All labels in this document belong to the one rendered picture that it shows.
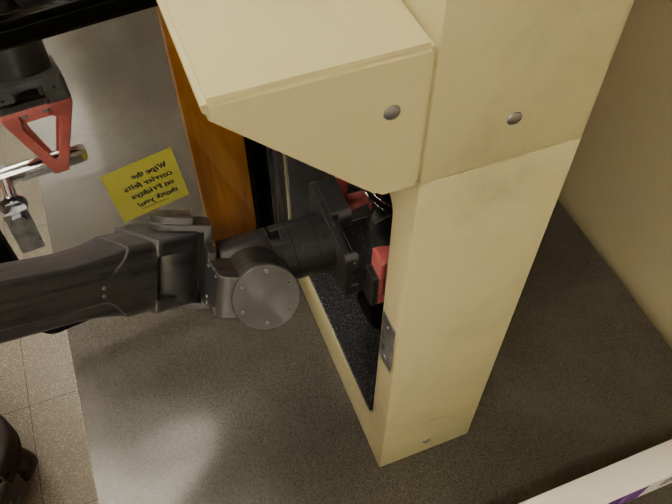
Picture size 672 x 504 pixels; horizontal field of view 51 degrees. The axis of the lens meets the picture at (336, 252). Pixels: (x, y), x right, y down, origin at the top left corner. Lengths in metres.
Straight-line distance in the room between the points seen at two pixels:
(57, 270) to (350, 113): 0.30
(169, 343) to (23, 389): 1.19
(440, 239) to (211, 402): 0.47
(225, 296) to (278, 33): 0.28
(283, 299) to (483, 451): 0.36
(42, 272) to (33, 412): 1.48
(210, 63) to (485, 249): 0.25
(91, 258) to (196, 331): 0.35
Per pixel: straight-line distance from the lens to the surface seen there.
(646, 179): 0.96
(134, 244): 0.61
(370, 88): 0.34
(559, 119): 0.44
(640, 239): 1.00
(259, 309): 0.58
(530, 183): 0.47
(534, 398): 0.89
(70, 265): 0.58
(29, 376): 2.09
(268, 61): 0.34
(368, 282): 0.66
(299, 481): 0.82
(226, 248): 0.65
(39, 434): 2.00
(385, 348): 0.60
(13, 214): 0.72
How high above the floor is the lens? 1.72
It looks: 54 degrees down
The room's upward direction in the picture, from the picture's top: straight up
